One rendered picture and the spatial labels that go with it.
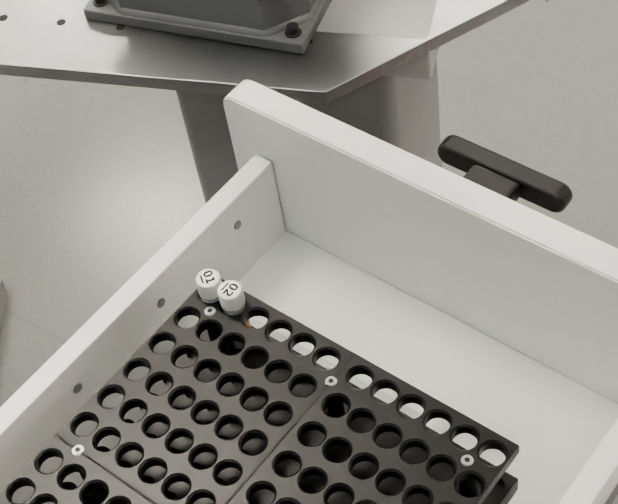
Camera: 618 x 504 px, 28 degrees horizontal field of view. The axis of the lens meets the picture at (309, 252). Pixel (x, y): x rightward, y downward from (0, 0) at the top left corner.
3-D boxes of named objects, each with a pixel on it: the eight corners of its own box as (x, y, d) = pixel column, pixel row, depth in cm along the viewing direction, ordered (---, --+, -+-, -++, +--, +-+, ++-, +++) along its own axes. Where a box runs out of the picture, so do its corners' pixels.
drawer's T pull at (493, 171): (448, 147, 66) (447, 128, 65) (574, 203, 63) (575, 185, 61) (409, 190, 64) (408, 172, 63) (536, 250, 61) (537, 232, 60)
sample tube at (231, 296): (227, 347, 63) (211, 292, 60) (242, 330, 64) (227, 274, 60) (246, 358, 63) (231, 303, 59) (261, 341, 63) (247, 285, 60)
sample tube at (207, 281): (214, 346, 63) (198, 290, 60) (208, 327, 64) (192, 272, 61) (238, 338, 64) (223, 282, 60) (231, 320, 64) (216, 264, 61)
